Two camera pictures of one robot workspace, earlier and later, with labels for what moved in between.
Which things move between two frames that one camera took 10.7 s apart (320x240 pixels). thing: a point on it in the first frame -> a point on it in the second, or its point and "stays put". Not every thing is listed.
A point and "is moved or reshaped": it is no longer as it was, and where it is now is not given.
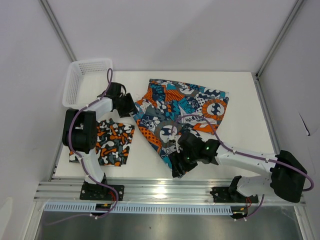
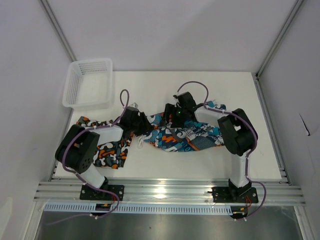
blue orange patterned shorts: (166, 109) is moved or reshaped
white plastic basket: (86, 81) stays put
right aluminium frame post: (266, 63) stays put
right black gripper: (180, 163) -> (169, 113)
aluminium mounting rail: (185, 192) stays put
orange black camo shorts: (114, 140) stays put
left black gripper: (127, 105) -> (141, 121)
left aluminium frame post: (50, 16) stays put
